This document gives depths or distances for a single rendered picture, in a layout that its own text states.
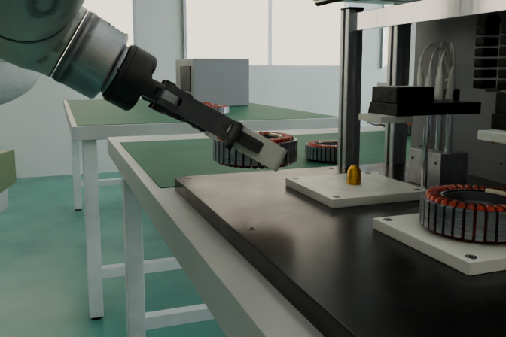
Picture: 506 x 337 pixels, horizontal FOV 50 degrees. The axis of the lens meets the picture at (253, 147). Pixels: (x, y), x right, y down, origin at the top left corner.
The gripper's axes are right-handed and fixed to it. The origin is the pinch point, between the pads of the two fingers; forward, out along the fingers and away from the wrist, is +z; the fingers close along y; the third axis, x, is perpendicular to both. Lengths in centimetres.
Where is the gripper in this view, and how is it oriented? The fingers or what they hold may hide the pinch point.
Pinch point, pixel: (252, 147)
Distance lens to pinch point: 71.6
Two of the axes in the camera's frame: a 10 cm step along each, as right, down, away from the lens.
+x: -4.8, 8.8, -0.4
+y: -3.4, -1.4, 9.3
